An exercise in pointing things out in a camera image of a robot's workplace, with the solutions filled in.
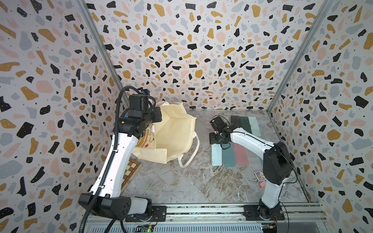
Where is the black pencil case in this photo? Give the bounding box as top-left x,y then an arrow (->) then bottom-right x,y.
231,116 -> 241,128

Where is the dark green book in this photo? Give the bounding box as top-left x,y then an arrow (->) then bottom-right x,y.
240,116 -> 252,133

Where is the light mint pencil case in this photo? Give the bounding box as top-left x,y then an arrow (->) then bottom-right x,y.
248,116 -> 261,138

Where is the cream floral canvas bag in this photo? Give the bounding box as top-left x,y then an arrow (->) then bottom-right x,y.
133,102 -> 200,168

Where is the clear frosted pencil case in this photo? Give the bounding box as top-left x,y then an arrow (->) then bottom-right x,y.
247,150 -> 263,166

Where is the sage green pencil case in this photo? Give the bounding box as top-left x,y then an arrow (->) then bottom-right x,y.
211,144 -> 222,167

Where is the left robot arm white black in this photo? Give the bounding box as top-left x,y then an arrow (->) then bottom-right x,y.
78,107 -> 162,220

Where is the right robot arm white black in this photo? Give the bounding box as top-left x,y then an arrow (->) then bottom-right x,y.
209,116 -> 295,221

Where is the wooden chessboard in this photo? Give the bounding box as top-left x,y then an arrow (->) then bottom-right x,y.
121,158 -> 142,191

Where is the playing card box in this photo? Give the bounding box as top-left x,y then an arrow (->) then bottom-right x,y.
254,170 -> 266,182

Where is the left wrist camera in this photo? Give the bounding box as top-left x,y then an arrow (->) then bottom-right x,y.
129,89 -> 155,113

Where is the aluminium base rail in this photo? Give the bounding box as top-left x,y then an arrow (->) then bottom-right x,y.
78,202 -> 330,233

